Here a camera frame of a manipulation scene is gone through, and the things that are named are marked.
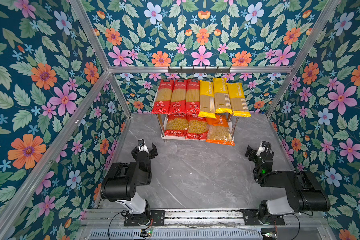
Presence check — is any orange macaroni bag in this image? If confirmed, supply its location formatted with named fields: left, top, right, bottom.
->
left=206, top=115, right=235, bottom=146

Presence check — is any yellow spaghetti bag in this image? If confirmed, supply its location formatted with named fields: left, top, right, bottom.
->
left=227, top=83, right=251, bottom=118
left=198, top=80, right=216, bottom=119
left=213, top=78, right=233, bottom=115

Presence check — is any red fusilli bag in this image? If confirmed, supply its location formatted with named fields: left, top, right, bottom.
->
left=165, top=114, right=189, bottom=137

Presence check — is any red macaroni bag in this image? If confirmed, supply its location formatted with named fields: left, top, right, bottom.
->
left=185, top=116, right=209, bottom=141

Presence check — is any red spaghetti bag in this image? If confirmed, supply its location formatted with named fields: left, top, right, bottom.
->
left=152, top=79, right=174, bottom=115
left=185, top=79, right=200, bottom=115
left=168, top=79, right=187, bottom=115

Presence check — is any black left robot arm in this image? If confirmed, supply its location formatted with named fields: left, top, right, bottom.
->
left=101, top=140, right=158, bottom=226

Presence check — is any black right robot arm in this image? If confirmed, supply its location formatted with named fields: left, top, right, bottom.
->
left=245, top=141, right=331, bottom=225

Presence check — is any white two-tier shelf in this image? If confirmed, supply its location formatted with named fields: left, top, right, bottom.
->
left=155, top=86, right=247, bottom=143

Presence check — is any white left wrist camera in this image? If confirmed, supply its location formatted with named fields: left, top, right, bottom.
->
left=137, top=139, right=149, bottom=153

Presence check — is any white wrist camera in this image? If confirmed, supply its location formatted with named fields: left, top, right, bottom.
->
left=256, top=141, right=272, bottom=157
left=137, top=139, right=149, bottom=153

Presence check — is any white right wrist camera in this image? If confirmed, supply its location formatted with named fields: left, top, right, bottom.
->
left=256, top=141, right=272, bottom=157

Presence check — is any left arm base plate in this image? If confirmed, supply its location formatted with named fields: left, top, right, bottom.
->
left=124, top=210, right=166, bottom=227

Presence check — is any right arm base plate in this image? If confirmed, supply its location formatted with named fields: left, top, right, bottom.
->
left=240, top=209, right=285, bottom=226

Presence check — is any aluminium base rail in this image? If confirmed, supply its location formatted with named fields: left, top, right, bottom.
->
left=82, top=209, right=330, bottom=228

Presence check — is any black hook rail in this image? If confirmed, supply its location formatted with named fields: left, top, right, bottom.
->
left=167, top=66, right=231, bottom=75

